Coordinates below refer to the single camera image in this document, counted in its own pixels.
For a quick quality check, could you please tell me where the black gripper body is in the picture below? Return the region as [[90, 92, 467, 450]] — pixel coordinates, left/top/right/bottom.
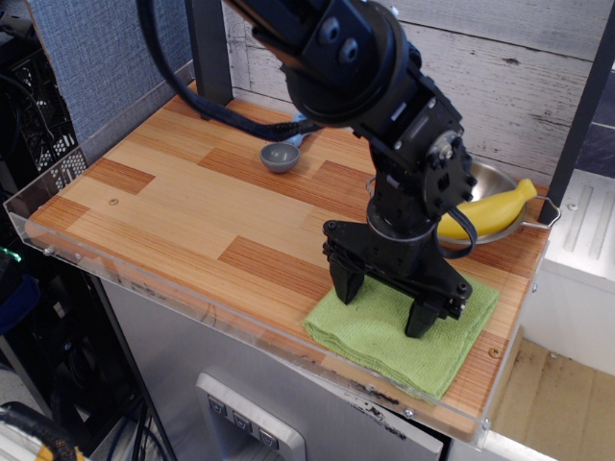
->
[[323, 220, 472, 320]]

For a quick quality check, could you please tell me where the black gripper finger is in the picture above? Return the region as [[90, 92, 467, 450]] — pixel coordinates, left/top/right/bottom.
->
[[330, 254, 366, 304], [406, 295, 440, 337]]

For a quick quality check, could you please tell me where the green towel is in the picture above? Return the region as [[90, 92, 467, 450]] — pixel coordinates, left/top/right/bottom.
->
[[304, 278, 500, 400]]

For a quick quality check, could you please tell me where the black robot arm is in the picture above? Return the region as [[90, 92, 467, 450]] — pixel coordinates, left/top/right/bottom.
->
[[233, 1, 476, 338]]

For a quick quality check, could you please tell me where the wooden shelf with acrylic rim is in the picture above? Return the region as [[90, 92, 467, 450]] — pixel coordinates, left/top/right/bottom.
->
[[6, 99, 548, 453]]

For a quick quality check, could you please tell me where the yellow plastic squash toy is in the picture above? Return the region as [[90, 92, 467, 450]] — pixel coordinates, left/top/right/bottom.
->
[[437, 179, 537, 240]]

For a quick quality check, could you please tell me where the grey blue ice cream scoop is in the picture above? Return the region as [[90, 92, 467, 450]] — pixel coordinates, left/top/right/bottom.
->
[[259, 133, 308, 174]]

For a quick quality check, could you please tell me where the white toy sink unit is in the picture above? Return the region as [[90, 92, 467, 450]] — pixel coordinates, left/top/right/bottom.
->
[[520, 170, 614, 375]]

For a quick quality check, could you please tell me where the stainless toy fridge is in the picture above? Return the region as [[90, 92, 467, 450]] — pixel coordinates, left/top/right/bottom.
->
[[102, 281, 450, 460]]

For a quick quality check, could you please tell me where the black plastic crate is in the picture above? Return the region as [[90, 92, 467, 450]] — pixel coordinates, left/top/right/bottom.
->
[[1, 48, 86, 199]]

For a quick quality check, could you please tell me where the steel two-handled pan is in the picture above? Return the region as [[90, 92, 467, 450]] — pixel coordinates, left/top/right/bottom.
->
[[365, 160, 561, 248]]

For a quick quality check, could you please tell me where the black braided cable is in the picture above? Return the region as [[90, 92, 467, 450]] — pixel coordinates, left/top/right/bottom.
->
[[135, 0, 323, 142]]

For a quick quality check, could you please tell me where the dark grey right post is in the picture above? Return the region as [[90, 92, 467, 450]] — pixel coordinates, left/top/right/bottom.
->
[[547, 1, 614, 206]]

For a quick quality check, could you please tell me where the dark grey post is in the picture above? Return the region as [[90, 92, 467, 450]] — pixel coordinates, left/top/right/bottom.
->
[[547, 1, 614, 206], [184, 0, 234, 107]]

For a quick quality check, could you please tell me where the dark grey left post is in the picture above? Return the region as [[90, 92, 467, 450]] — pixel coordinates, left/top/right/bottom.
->
[[184, 0, 234, 107]]

